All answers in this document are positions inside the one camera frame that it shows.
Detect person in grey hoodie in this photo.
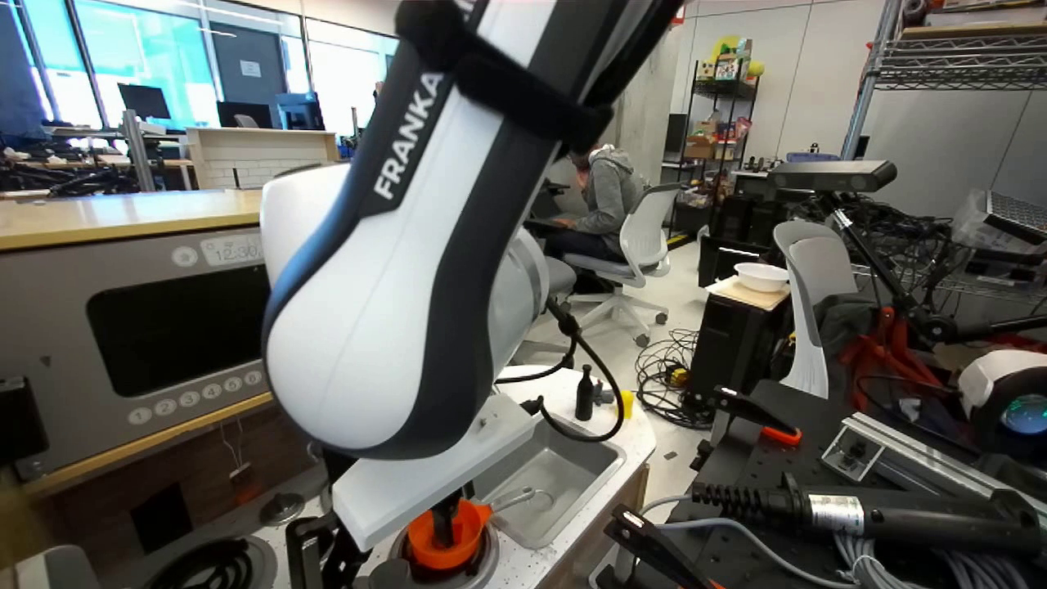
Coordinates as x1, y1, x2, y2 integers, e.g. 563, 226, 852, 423
539, 140, 650, 265

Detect grey toy microwave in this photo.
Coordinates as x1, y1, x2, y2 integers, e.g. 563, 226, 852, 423
0, 226, 280, 483

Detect white wrist camera plate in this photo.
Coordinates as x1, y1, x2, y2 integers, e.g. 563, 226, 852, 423
328, 389, 545, 552

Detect black wire shelf rack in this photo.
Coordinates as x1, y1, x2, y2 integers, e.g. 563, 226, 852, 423
685, 38, 766, 184

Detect white mesh office chair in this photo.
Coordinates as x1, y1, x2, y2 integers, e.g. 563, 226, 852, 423
563, 185, 682, 351

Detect dark desk monitor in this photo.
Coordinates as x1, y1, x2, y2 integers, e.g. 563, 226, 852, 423
115, 82, 177, 124
212, 99, 276, 132

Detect black coil stove burner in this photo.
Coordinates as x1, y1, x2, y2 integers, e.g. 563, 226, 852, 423
388, 536, 503, 589
142, 533, 280, 589

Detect small black bottle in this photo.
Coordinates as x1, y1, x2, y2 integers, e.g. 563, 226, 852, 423
574, 360, 600, 426

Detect white bowl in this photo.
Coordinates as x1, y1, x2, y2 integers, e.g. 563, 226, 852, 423
730, 257, 795, 297

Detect black handle with label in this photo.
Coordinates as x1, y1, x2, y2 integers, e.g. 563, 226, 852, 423
689, 479, 1047, 558

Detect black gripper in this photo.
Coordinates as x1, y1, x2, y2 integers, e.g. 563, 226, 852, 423
285, 514, 370, 589

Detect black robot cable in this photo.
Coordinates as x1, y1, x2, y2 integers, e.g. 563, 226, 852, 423
496, 297, 628, 445

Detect metal wall hook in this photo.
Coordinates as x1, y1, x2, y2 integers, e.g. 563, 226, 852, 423
215, 423, 265, 509

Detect black camera tripod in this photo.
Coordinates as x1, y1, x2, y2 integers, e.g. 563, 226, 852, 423
822, 194, 1047, 345

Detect white device teal lens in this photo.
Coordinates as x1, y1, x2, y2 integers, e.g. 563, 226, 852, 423
956, 346, 1047, 461

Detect metal storage shelving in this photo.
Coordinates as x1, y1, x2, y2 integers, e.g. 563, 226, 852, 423
871, 0, 1047, 94

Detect black bar clamp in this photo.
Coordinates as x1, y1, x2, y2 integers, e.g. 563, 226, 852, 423
604, 505, 716, 589

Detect black computer box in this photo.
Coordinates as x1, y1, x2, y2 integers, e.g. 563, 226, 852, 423
689, 291, 782, 402

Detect black stereo camera bar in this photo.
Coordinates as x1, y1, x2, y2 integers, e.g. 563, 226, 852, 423
766, 156, 899, 195

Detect grey stove knob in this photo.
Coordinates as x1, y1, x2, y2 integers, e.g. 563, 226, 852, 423
259, 492, 308, 529

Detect blue desk monitor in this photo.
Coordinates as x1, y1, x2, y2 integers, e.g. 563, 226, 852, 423
273, 92, 328, 134

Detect orange handled clamp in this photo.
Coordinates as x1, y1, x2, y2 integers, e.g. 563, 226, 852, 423
708, 386, 809, 450

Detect white high-back chair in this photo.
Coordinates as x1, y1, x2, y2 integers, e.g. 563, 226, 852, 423
770, 216, 861, 402

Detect silver aluminium rail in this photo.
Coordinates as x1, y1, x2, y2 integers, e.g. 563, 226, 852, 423
817, 409, 1047, 508

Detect grey sink basin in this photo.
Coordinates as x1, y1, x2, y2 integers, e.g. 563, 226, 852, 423
474, 418, 624, 552

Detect wooden toy kitchen unit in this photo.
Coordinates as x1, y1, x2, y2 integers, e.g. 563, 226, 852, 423
0, 185, 664, 589

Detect grey cable bundle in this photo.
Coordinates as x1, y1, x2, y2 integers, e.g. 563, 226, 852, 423
830, 533, 1047, 589

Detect orange toy pot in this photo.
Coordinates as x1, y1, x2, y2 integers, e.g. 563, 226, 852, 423
402, 495, 499, 579

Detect red clamp frame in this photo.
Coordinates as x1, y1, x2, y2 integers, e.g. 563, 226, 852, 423
828, 297, 942, 405

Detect white panel desk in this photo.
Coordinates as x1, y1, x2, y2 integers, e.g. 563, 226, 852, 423
185, 124, 341, 194

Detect coiled wire bundle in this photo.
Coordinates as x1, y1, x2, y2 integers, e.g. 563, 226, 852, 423
632, 328, 713, 432

